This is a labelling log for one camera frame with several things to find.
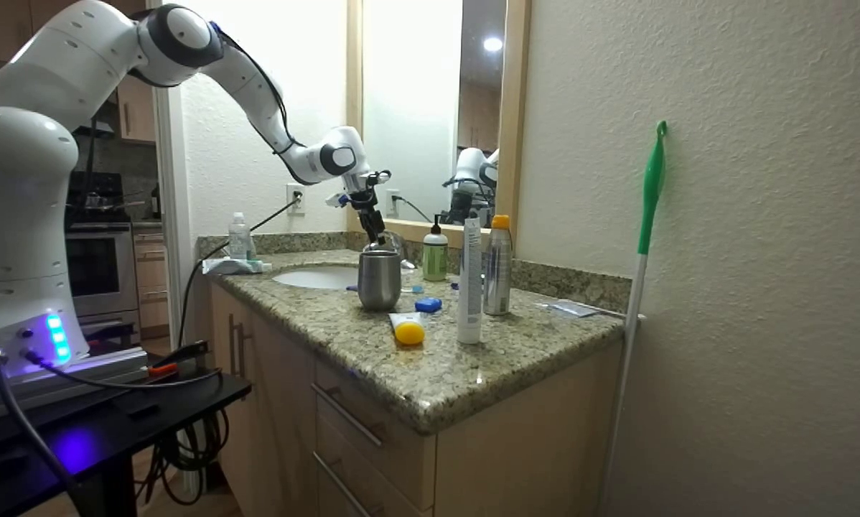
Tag cabinet door handle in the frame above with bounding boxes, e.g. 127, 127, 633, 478
228, 315, 253, 379

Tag bundle of black cables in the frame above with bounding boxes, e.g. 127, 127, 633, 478
134, 408, 231, 508

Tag flat clear packet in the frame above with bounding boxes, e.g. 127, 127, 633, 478
543, 299, 604, 319

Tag white tube yellow cap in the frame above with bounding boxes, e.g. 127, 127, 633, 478
388, 312, 427, 348

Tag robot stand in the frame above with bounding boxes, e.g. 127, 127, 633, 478
0, 348, 253, 517

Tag drawer handle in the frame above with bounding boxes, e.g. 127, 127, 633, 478
309, 382, 386, 448
312, 450, 375, 517

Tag grey cable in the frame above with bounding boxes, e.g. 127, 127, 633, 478
0, 347, 88, 517

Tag drawer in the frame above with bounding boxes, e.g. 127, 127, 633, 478
313, 358, 438, 512
314, 438, 434, 517

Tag steel kitchen stove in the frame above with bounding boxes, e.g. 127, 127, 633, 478
65, 171, 141, 347

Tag clear bottle white cap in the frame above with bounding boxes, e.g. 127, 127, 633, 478
228, 212, 251, 261

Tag orange black clamp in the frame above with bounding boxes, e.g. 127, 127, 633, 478
146, 340, 212, 379

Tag black cable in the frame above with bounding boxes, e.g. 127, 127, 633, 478
177, 191, 303, 350
22, 350, 224, 393

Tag mop with green handle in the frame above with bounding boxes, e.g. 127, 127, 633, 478
594, 120, 670, 517

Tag wooden wall cabinet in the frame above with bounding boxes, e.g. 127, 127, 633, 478
116, 74, 157, 144

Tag white oval sink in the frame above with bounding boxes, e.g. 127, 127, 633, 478
271, 264, 363, 291

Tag steel tumbler cup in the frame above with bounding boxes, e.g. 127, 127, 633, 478
358, 249, 403, 312

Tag cabinet door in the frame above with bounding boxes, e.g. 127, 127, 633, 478
210, 282, 317, 517

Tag wooden kitchen drawers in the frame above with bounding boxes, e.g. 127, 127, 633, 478
134, 228, 172, 332

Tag tall white tube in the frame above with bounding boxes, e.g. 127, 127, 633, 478
457, 218, 484, 345

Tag green soap pump bottle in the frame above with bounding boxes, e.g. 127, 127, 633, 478
422, 214, 449, 282

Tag wood framed mirror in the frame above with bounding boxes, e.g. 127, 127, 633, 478
345, 0, 533, 251

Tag silver spray can orange cap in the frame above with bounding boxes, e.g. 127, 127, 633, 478
483, 215, 514, 317

